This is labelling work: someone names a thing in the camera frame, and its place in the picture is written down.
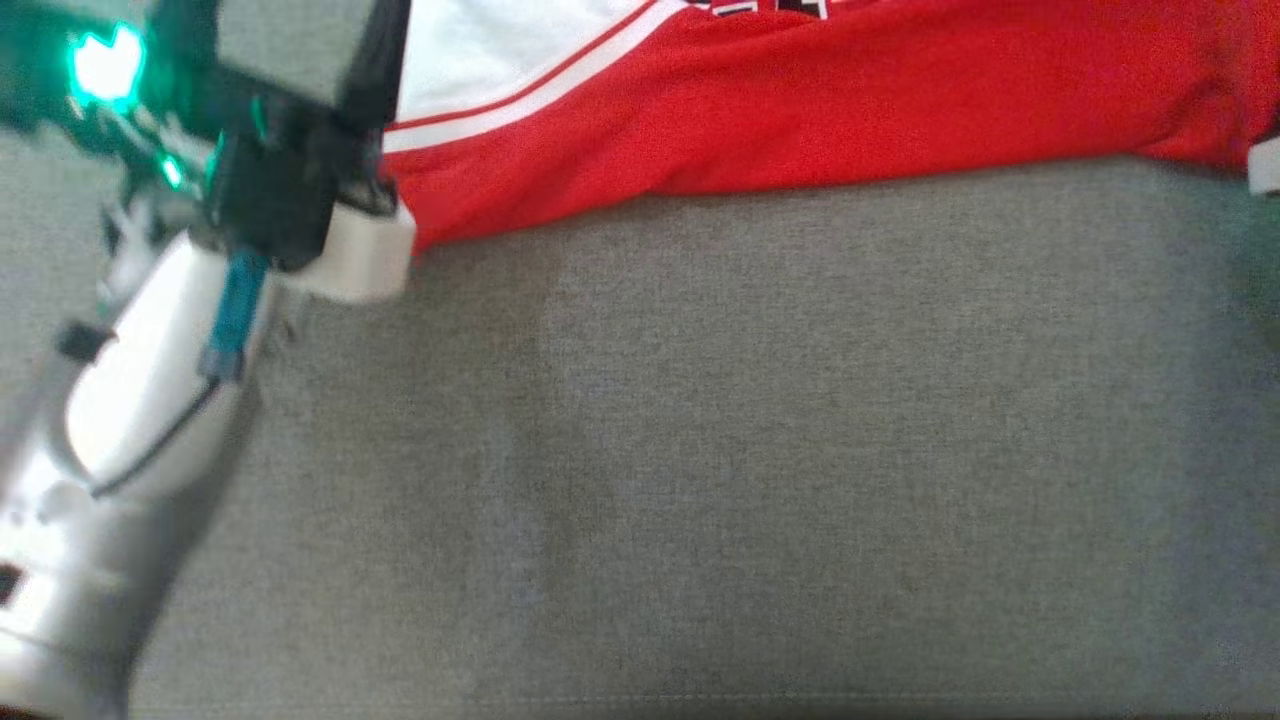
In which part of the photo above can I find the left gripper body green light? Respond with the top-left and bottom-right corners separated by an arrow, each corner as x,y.
0,0 -> 401,273

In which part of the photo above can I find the red white jersey garment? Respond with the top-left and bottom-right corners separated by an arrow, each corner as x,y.
378,0 -> 1280,251

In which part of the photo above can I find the wide grey sofa seat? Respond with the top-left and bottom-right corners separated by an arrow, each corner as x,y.
0,125 -> 1280,720

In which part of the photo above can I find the blue black arm cable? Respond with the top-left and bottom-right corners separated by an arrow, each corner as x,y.
90,248 -> 273,499

